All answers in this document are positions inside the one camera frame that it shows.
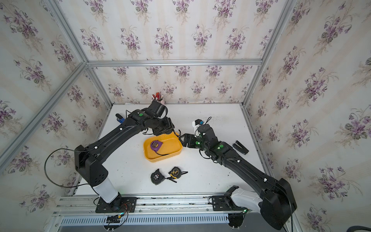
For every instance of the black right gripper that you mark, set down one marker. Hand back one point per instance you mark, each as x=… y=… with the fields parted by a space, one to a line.
x=187 y=136

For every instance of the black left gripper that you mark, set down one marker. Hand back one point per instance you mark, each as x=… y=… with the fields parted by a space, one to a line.
x=168 y=125

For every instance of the yellow plastic storage box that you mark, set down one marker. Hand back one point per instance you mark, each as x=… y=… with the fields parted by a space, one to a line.
x=171 y=143

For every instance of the purple tape measure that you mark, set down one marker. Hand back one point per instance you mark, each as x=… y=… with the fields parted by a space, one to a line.
x=158 y=148

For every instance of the black tape measure with strap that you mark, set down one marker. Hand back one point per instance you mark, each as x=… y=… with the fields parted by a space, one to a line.
x=157 y=177

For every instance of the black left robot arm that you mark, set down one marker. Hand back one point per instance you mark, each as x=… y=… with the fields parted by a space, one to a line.
x=89 y=160

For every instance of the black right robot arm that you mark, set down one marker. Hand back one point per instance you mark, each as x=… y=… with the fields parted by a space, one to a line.
x=272 y=198

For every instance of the red pens in cup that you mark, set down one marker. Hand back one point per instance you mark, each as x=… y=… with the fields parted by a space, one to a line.
x=157 y=96

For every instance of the blue black stapler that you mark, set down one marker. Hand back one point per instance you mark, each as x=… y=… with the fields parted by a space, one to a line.
x=119 y=118

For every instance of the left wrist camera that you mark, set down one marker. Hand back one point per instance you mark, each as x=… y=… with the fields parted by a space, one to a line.
x=156 y=109

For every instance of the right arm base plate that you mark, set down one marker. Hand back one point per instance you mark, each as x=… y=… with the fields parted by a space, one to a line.
x=224 y=202

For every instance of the aluminium rail frame front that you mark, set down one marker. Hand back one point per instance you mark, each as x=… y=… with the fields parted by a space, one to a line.
x=160 y=209

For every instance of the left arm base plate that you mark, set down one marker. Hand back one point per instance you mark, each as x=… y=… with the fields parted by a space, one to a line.
x=118 y=205

